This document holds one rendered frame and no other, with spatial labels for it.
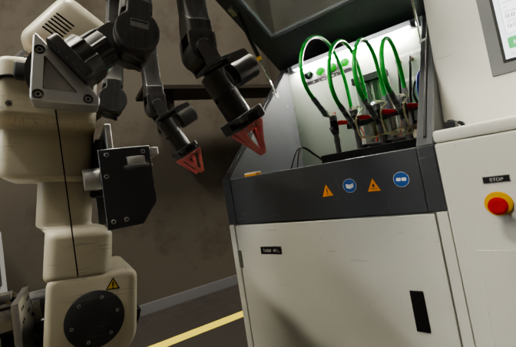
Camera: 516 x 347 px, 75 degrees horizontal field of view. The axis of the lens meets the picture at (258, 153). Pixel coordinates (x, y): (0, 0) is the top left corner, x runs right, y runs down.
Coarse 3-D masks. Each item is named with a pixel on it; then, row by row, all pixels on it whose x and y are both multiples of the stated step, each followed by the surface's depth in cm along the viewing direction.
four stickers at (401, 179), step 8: (392, 176) 85; (400, 176) 84; (408, 176) 83; (320, 184) 98; (328, 184) 96; (344, 184) 93; (352, 184) 92; (368, 184) 89; (376, 184) 88; (400, 184) 84; (408, 184) 83; (328, 192) 96; (344, 192) 93; (352, 192) 92; (368, 192) 89
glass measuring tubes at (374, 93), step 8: (376, 72) 136; (352, 80) 142; (368, 80) 138; (376, 80) 139; (368, 88) 139; (376, 88) 137; (368, 96) 139; (376, 96) 137; (360, 104) 141; (392, 104) 135; (384, 120) 137; (392, 120) 134; (368, 128) 140; (376, 128) 138; (392, 128) 134; (368, 136) 140
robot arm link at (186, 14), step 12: (180, 0) 69; (192, 0) 69; (204, 0) 70; (180, 12) 69; (192, 12) 68; (204, 12) 69; (180, 24) 70; (192, 24) 67; (204, 24) 68; (180, 36) 71; (192, 36) 67; (204, 36) 68; (180, 48) 72; (192, 48) 66; (216, 48) 69; (192, 60) 68
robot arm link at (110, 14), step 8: (112, 0) 103; (112, 8) 103; (112, 16) 103; (112, 72) 100; (120, 72) 101; (104, 80) 99; (112, 80) 98; (120, 80) 99; (104, 88) 96; (112, 88) 98; (120, 88) 99; (104, 96) 96; (112, 96) 97; (120, 96) 98; (104, 104) 96; (112, 104) 97; (120, 104) 98; (112, 112) 98
